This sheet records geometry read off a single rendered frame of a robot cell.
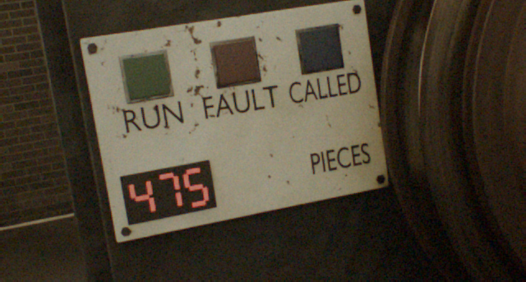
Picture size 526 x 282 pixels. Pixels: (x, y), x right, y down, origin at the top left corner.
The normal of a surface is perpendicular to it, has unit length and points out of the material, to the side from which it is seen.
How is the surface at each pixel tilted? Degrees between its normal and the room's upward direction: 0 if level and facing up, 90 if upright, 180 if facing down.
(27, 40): 90
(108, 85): 90
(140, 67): 90
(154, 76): 90
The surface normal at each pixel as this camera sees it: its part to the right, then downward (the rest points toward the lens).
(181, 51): 0.23, 0.07
